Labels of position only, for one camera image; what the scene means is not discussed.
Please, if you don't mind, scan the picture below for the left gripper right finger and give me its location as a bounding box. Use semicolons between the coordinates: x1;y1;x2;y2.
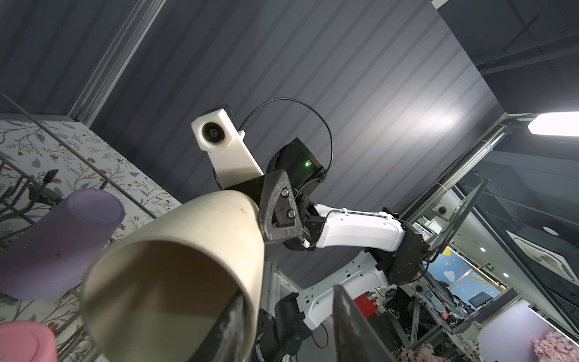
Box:
333;284;395;362

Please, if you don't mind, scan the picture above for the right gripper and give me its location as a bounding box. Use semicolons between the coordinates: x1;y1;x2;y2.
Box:
228;138;327;251

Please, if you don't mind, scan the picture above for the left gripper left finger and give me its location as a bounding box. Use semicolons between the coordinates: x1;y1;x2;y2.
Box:
188;290;247;362

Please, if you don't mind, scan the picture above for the beige plastic cup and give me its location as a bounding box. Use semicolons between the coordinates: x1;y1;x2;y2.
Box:
81;191;265;361

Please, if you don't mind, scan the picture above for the purple plastic cup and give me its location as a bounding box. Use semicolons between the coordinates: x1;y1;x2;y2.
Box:
1;189;126;300

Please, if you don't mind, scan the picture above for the pink plastic cup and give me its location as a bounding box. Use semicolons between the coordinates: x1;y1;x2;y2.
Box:
1;321;57;362

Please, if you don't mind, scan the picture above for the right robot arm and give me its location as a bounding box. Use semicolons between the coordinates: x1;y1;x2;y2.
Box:
212;137;422;361

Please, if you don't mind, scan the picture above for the floral table mat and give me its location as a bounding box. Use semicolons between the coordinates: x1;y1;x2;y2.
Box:
0;118;182;362

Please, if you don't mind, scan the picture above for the ceiling light panel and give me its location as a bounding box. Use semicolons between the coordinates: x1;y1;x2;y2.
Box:
528;112;579;137

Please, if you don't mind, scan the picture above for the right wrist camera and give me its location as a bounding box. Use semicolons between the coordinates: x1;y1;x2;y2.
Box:
191;104;264;189

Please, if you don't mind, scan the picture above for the grey wire dish rack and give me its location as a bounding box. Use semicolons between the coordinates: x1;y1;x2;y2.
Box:
0;92;157;362

